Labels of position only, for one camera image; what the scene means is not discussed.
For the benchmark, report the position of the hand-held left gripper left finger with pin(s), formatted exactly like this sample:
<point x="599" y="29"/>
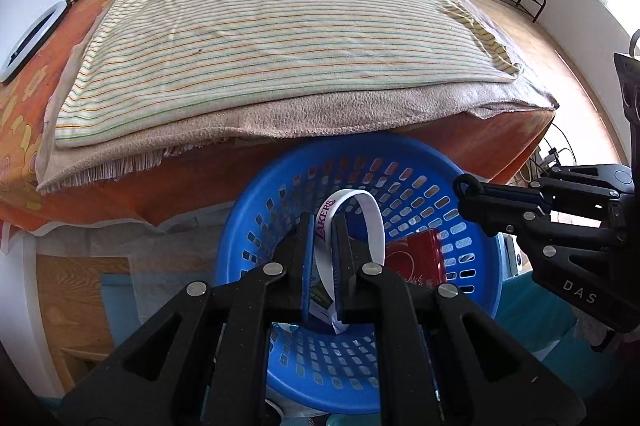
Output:
<point x="307" y="256"/>

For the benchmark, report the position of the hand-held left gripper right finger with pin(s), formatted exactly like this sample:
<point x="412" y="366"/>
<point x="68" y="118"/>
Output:
<point x="342" y="256"/>

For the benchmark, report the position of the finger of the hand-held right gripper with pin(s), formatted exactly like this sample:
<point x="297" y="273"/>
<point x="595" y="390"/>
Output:
<point x="510" y="216"/>
<point x="505" y="192"/>

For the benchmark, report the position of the white wristband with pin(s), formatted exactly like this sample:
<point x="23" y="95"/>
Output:
<point x="372" y="216"/>

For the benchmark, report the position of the red box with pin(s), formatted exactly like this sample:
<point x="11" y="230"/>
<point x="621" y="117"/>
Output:
<point x="415" y="256"/>

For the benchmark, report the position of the blue plastic basket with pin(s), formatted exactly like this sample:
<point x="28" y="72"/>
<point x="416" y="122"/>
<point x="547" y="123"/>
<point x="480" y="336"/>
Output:
<point x="350" y="145"/>

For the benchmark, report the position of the teal mat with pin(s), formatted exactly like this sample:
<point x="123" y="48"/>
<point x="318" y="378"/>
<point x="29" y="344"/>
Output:
<point x="540" y="326"/>

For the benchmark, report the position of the beige towel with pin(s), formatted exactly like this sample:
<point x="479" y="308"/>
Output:
<point x="350" y="111"/>

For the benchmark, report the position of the striped blanket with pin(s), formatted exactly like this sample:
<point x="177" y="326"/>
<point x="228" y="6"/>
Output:
<point x="275" y="31"/>

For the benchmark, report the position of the orange floral bedsheet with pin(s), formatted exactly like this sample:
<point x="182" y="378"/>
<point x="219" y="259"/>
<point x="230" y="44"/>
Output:
<point x="20" y="116"/>

